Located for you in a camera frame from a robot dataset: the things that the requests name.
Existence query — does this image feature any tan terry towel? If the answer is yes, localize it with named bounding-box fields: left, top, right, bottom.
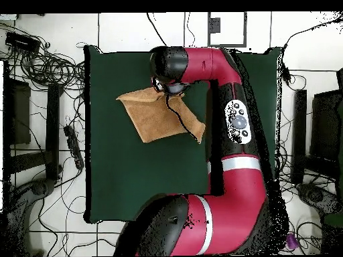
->
left=115, top=86, right=206, bottom=145

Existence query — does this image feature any black flat panel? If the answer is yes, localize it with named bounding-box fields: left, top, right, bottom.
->
left=2, top=61, right=31, bottom=145
left=310, top=89, right=342, bottom=161

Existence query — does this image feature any dark green table cloth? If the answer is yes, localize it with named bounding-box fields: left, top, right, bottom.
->
left=83, top=44, right=282, bottom=225

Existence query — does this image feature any long black power strip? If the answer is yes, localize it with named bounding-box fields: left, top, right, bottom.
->
left=63, top=124, right=85, bottom=171

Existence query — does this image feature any black box device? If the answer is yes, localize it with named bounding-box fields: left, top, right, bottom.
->
left=5, top=31, right=42, bottom=54

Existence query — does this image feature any grey stand base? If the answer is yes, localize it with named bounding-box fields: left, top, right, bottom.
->
left=295, top=183, right=343, bottom=215
left=5, top=177, right=56, bottom=256

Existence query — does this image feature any purple small object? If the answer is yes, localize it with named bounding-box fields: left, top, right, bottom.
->
left=285, top=233, right=299, bottom=249

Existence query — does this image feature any dark green round pad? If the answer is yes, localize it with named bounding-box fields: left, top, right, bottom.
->
left=322, top=212, right=343, bottom=228

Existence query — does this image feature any thick black cable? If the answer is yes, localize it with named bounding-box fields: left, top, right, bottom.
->
left=146, top=12, right=168, bottom=47

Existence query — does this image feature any grey rectangular frame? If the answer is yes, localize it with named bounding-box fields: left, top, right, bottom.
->
left=206, top=11, right=248, bottom=48

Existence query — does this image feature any tangle of black cables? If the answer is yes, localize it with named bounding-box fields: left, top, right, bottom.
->
left=0, top=22, right=86, bottom=92

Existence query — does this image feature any black upright post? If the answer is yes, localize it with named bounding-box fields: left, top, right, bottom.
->
left=44, top=83, right=64, bottom=181
left=291, top=88, right=308, bottom=185

